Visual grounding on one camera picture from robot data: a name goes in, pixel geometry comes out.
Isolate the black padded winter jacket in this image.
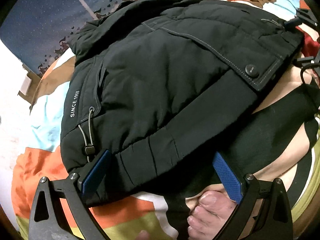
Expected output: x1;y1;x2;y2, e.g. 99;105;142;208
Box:
60;0;304;207

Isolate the person's left hand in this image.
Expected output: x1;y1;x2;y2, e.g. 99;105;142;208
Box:
135;189;238;240

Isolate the colourful patchwork bed cover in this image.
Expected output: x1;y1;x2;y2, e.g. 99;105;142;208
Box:
11;0;319;239

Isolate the brown cardboard box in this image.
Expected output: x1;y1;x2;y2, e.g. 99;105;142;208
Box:
18;64;41;104

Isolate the blue fabric wardrobe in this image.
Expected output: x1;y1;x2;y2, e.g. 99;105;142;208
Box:
1;0;136;76

